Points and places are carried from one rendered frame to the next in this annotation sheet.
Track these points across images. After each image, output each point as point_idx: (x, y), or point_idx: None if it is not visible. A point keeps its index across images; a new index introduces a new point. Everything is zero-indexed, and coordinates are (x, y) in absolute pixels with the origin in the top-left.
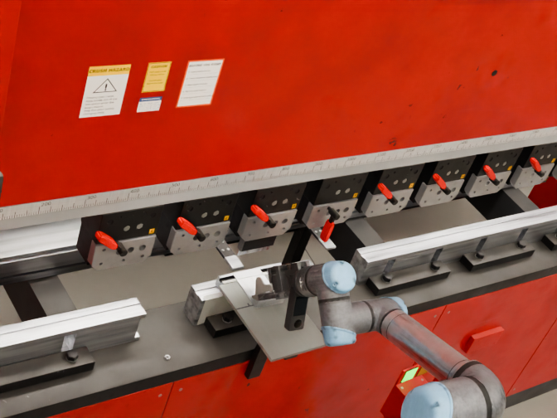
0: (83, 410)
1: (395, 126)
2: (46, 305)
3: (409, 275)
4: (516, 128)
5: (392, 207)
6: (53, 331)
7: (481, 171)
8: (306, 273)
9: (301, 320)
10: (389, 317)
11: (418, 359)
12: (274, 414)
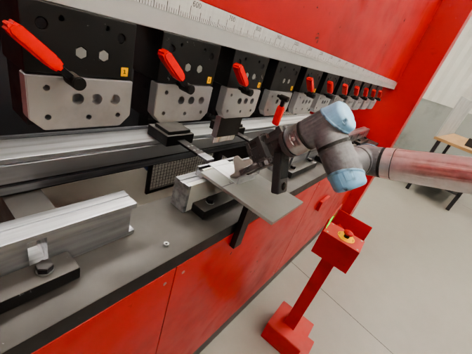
0: (71, 334)
1: (322, 19)
2: (21, 217)
3: (300, 165)
4: (355, 61)
5: (304, 108)
6: (5, 240)
7: (338, 91)
8: (296, 127)
9: (285, 182)
10: (387, 153)
11: (456, 180)
12: (242, 270)
